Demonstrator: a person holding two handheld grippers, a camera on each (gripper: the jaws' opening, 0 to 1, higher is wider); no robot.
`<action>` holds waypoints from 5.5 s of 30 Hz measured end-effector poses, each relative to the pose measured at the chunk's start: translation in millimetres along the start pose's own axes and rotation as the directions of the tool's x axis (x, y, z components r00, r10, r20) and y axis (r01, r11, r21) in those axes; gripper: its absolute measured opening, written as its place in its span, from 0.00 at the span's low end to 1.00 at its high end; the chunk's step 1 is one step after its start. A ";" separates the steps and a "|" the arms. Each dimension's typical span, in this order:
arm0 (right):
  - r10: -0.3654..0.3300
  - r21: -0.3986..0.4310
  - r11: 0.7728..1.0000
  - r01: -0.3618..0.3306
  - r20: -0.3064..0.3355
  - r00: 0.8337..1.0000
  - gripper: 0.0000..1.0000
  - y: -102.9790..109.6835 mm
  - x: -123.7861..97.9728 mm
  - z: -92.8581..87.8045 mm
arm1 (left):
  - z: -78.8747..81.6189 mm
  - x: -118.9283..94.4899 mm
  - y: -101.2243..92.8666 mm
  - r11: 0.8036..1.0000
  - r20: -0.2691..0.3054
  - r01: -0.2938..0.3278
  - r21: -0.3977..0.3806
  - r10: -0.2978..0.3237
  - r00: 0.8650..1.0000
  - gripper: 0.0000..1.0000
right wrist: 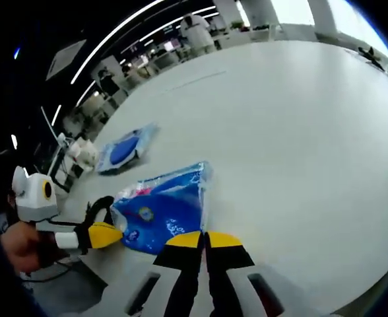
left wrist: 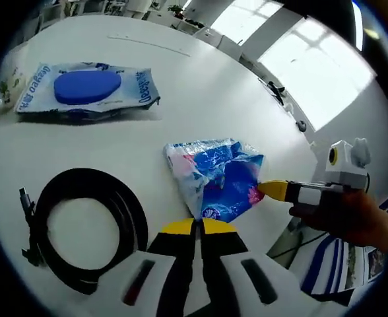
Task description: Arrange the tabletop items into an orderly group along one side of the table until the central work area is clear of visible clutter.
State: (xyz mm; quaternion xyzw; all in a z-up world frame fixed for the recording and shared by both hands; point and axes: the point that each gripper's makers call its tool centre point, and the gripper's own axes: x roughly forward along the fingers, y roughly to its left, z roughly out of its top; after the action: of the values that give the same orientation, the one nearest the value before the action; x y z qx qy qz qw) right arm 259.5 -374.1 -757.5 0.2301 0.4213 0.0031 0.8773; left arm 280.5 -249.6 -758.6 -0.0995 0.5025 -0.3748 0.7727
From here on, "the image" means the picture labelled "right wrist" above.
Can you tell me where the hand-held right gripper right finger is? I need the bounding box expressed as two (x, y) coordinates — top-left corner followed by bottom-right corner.
(204, 230), (313, 317)

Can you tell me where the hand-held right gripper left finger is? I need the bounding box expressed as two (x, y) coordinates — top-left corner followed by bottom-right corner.
(124, 230), (204, 317)

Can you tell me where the white paper cup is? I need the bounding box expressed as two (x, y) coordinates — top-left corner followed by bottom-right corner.
(77, 137), (99, 172)

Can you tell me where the blue tissue packet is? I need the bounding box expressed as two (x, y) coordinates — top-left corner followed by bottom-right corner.
(109, 160), (215, 256)

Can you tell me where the blue insole package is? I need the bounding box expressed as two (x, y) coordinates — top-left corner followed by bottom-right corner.
(96, 122), (160, 176)

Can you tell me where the person's left hand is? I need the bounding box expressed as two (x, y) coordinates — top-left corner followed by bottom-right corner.
(2, 221), (59, 273)

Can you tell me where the long ceiling light strip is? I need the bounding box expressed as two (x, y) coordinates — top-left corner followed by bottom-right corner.
(71, 0), (166, 84)

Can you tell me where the black object on table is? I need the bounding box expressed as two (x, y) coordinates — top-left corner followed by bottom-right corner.
(358, 46), (387, 72)

